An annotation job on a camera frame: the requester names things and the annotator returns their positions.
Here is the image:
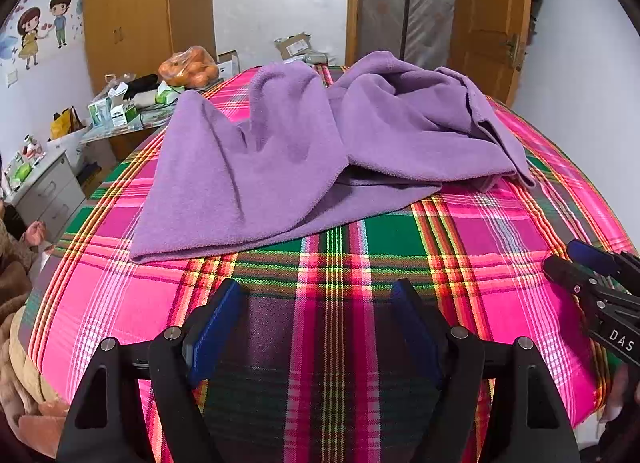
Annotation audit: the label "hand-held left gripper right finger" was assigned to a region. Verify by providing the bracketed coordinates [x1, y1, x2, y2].
[390, 279, 581, 463]

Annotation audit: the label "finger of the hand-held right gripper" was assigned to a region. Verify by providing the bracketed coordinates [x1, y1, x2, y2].
[567, 239, 631, 276]
[542, 256, 608, 301]

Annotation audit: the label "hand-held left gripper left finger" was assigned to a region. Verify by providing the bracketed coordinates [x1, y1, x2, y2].
[56, 279, 247, 463]

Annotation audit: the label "purple fleece pants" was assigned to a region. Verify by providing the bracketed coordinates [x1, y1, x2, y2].
[129, 50, 538, 265]

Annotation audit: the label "person's right hand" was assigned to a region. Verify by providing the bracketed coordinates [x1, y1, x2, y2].
[612, 363, 640, 421]

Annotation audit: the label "pink plaid bed sheet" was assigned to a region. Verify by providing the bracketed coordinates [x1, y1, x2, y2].
[27, 63, 636, 463]

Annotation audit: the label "grey drawer cabinet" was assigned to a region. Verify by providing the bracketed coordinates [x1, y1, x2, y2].
[5, 150, 86, 236]

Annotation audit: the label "folding table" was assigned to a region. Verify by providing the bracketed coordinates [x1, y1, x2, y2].
[80, 93, 176, 145]

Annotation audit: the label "white bag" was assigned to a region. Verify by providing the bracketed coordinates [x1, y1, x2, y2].
[47, 128, 101, 169]

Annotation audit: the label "white green medicine box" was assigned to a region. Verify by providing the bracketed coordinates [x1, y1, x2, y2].
[110, 103, 138, 125]

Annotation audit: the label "green tissue box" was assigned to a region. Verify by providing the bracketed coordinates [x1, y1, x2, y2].
[155, 83, 186, 105]

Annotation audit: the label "black cloth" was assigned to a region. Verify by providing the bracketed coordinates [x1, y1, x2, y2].
[122, 74, 160, 100]

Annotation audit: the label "yellow bag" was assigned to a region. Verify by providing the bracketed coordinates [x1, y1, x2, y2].
[50, 107, 86, 140]

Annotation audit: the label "bag of oranges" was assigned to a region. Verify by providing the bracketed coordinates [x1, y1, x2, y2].
[159, 46, 219, 90]

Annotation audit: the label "white carton box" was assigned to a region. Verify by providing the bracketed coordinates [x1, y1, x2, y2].
[217, 50, 241, 79]

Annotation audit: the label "wooden door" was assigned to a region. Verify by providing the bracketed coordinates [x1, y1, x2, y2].
[447, 0, 533, 106]

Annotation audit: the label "cardboard box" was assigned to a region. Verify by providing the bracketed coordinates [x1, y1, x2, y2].
[274, 33, 313, 61]

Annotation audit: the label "wooden wardrobe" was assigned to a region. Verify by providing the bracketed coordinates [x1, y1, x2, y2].
[82, 0, 218, 94]

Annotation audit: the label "brass door handle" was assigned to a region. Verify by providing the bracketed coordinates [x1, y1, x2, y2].
[505, 33, 524, 69]

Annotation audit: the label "wooden door frame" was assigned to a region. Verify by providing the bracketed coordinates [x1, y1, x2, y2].
[345, 0, 363, 66]

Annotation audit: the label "cartoon wall sticker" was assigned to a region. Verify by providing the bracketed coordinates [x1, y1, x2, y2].
[0, 0, 83, 69]

